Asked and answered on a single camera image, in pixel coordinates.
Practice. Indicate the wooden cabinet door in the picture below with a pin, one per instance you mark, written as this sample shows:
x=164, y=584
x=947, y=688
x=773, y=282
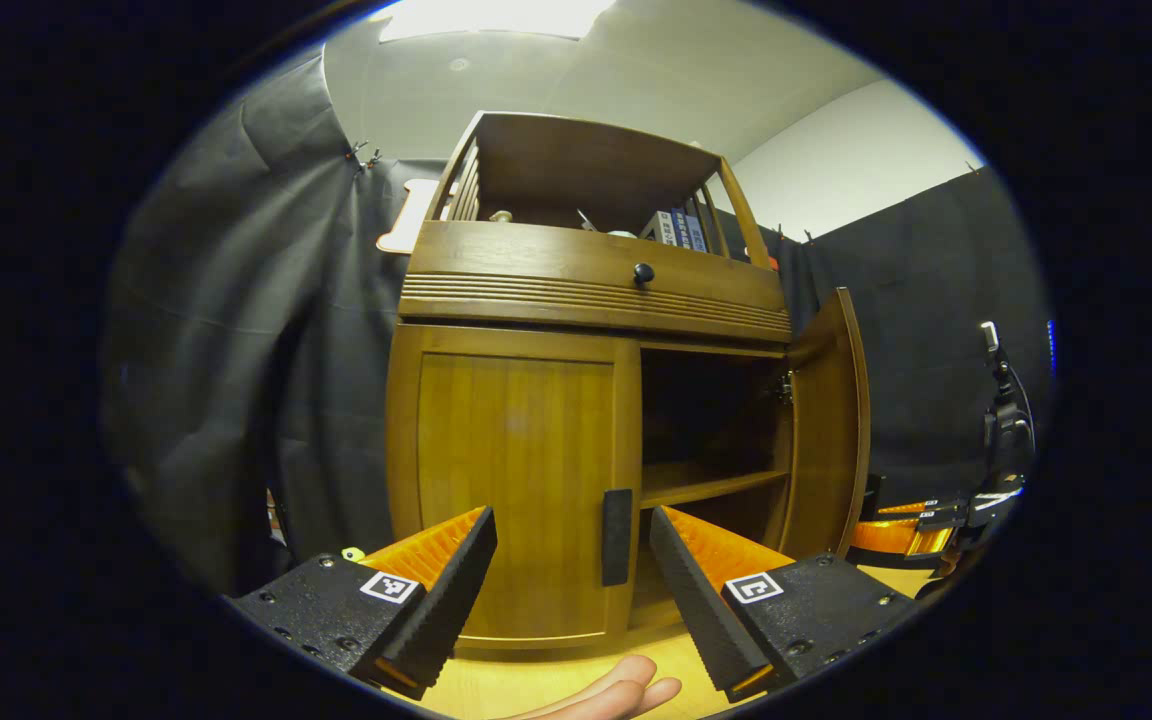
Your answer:
x=516, y=450
x=831, y=420

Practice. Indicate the ceiling light panel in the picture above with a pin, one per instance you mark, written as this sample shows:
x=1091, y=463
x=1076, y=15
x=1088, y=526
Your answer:
x=496, y=15

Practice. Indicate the thin white utensil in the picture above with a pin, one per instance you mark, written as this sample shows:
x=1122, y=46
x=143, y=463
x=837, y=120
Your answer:
x=586, y=220

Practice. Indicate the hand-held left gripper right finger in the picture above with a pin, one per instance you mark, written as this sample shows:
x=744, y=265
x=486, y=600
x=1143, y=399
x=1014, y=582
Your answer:
x=701, y=610

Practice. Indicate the wooden double-door shoe cabinet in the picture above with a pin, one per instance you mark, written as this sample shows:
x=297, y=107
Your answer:
x=536, y=275

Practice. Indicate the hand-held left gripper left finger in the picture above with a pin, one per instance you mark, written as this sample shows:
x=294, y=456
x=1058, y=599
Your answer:
x=446, y=610

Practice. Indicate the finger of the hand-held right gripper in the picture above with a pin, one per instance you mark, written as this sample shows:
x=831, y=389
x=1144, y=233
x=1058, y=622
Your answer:
x=906, y=508
x=896, y=537

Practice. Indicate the wooden cabinet drawer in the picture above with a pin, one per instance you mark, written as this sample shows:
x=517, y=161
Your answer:
x=536, y=255

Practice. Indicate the wooden inner cabinet shelf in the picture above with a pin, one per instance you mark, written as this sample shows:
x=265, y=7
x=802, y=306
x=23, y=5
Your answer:
x=696, y=485

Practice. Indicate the black backdrop cloth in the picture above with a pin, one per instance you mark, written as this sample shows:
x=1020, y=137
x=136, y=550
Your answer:
x=236, y=350

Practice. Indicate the light blue book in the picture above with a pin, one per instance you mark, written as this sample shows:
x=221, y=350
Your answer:
x=697, y=233

